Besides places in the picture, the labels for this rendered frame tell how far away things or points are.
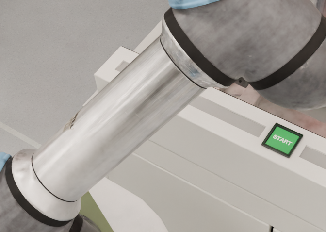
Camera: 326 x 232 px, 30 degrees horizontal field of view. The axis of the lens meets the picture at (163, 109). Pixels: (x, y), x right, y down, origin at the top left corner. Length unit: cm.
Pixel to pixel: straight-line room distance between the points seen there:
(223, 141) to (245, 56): 48
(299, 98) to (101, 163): 25
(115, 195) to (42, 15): 173
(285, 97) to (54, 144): 29
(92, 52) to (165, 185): 131
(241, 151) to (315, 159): 13
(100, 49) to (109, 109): 192
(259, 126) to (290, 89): 46
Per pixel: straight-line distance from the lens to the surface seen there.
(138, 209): 121
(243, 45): 67
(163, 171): 137
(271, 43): 67
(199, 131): 115
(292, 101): 71
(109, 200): 123
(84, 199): 106
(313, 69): 69
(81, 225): 86
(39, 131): 242
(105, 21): 277
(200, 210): 142
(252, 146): 111
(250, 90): 126
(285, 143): 112
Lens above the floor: 187
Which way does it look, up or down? 52 degrees down
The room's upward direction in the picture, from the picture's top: 6 degrees counter-clockwise
